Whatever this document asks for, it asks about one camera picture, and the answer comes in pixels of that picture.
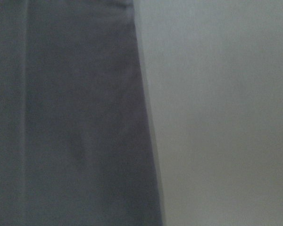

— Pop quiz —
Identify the dark brown t-shirt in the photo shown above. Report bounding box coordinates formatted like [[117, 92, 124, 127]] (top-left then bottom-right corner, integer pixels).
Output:
[[0, 0, 163, 226]]

